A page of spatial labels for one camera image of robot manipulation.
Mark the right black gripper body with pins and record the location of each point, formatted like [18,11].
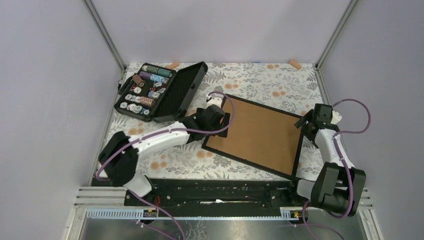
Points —
[307,117]

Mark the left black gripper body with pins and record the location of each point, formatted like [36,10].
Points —
[213,128]

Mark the black picture frame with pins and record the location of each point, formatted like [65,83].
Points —
[298,159]

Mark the brown cardboard backing board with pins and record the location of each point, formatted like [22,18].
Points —
[258,136]

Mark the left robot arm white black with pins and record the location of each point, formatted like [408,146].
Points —
[118,159]

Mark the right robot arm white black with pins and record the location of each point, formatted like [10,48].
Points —
[339,185]

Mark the floral patterned table mat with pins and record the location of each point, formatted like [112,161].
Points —
[280,86]

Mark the right wooden cork piece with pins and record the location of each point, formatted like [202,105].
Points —
[295,64]

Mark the wooden cork piece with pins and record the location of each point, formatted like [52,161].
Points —
[295,64]
[173,65]

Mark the black open poker chip case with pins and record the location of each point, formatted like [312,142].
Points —
[159,94]

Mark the left wooden cork piece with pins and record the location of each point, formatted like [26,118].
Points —
[173,65]

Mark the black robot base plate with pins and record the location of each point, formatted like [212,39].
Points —
[223,197]

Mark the white slotted cable duct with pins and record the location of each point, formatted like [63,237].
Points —
[151,214]

